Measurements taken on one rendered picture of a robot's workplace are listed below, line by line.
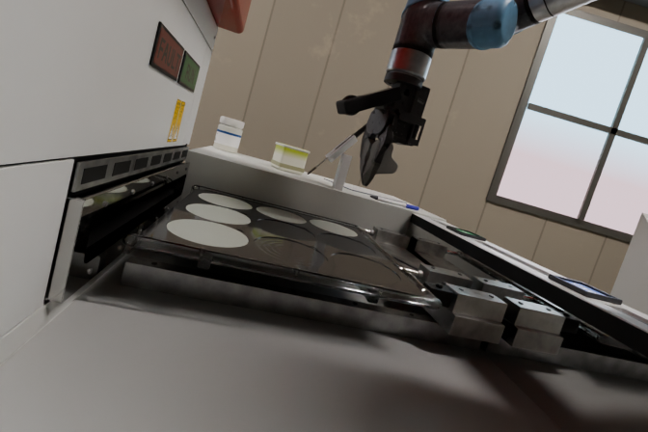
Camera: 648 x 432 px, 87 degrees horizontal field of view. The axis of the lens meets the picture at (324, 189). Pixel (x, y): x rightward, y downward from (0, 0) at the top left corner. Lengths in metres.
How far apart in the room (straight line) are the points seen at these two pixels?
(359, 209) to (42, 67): 0.66
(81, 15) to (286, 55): 1.97
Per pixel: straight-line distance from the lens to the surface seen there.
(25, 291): 0.35
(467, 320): 0.52
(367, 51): 2.25
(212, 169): 0.77
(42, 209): 0.33
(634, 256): 0.81
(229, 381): 0.36
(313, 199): 0.78
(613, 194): 2.78
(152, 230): 0.43
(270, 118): 2.18
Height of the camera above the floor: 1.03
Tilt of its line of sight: 5 degrees down
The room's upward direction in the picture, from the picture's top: 16 degrees clockwise
